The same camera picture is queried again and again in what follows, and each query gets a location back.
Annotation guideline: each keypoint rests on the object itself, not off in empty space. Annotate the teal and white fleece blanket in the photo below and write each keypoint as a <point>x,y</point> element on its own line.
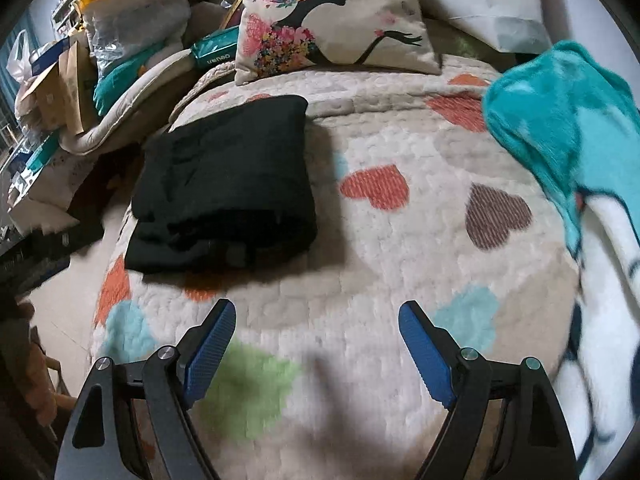
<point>550,110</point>

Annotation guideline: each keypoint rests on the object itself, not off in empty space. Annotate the white and teal box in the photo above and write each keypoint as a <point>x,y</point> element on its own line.
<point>40,155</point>

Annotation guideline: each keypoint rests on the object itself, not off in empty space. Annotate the teal plastic package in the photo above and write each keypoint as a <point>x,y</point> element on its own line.
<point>115,85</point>

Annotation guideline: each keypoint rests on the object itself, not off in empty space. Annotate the floral silhouette printed cushion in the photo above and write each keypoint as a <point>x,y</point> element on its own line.
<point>340,25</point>

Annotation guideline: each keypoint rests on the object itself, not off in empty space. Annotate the brown paper bag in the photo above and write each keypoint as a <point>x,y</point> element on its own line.
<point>75,90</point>

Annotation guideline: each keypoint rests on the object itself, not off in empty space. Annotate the beige padded mat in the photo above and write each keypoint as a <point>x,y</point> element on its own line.
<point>130,115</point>

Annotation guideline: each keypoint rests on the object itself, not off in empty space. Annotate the black pants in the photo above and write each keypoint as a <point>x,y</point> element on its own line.
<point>225,195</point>

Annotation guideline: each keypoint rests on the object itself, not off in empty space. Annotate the white plastic bag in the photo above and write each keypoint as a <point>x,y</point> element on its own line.
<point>17,60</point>

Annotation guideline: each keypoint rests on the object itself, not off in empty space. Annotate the clear plastic bag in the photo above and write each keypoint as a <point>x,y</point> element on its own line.
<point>135,20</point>

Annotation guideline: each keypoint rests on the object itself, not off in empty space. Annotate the teal wet wipes packet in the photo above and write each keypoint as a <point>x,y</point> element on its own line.
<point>217,50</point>

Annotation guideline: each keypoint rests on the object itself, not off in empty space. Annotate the cardboard box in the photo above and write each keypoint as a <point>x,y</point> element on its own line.
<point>40,95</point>

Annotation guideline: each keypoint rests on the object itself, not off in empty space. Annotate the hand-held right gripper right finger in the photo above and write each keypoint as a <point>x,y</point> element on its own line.
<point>425,355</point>

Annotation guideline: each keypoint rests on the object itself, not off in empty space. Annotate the heart pattern quilt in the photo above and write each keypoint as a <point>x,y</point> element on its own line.
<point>375,240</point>

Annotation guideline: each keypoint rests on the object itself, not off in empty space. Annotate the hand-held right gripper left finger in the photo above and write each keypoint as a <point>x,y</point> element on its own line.
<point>212,355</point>

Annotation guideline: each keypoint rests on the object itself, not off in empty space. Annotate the wooden furniture frame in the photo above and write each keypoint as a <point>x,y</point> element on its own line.
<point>40,380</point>

